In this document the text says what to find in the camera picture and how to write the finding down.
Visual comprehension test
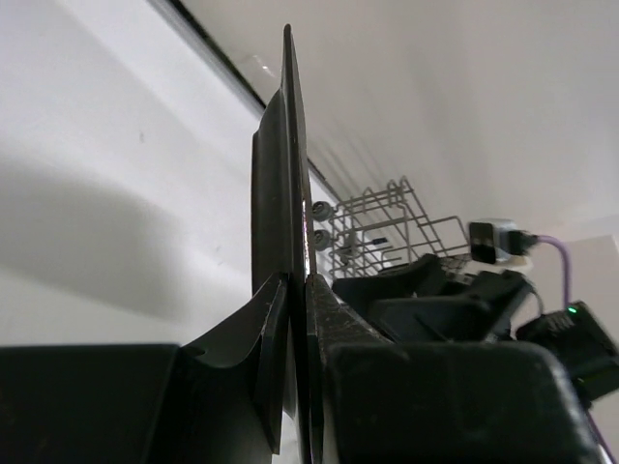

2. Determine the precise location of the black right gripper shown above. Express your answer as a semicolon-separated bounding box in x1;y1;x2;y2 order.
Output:
333;254;534;341

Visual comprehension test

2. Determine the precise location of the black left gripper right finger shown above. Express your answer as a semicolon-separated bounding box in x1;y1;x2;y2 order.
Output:
306;275;602;463

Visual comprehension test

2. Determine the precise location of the grey wire dish rack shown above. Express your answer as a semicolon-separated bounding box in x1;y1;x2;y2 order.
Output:
312;177;470;281

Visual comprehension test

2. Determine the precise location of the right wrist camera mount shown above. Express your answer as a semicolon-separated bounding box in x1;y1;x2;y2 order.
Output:
468;218;538;274

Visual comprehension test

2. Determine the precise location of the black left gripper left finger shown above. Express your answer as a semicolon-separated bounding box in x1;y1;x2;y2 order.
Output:
1;274;288;463

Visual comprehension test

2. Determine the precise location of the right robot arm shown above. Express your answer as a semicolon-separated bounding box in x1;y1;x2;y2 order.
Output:
332;254;618;403

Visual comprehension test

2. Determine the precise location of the square yellow brown plate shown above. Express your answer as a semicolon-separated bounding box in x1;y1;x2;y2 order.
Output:
251;24;316;463

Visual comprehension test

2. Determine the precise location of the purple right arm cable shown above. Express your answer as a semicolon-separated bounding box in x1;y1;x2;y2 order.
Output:
531;233;615;464

